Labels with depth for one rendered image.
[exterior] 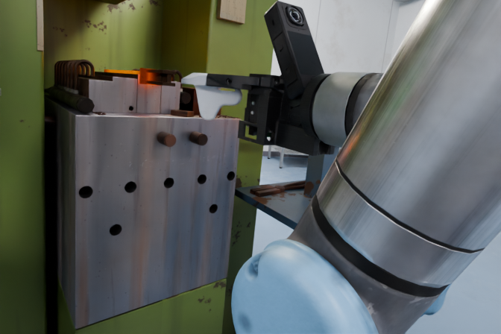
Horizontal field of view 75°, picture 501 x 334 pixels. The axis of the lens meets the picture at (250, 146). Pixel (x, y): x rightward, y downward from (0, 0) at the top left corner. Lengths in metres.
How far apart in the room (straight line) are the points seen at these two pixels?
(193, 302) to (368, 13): 5.19
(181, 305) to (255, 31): 0.83
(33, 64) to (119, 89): 0.20
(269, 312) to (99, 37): 1.14
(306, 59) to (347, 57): 5.07
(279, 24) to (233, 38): 0.68
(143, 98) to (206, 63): 0.30
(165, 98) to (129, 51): 0.50
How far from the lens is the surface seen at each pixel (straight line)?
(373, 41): 5.68
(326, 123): 0.31
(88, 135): 0.69
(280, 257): 0.16
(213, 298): 0.99
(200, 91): 0.43
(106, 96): 0.75
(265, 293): 0.17
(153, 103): 0.78
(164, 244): 0.82
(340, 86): 0.31
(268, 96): 0.37
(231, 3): 1.04
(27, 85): 0.86
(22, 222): 0.93
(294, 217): 0.81
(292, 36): 0.38
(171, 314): 0.93
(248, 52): 1.09
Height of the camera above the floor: 0.99
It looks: 10 degrees down
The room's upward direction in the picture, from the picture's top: 5 degrees clockwise
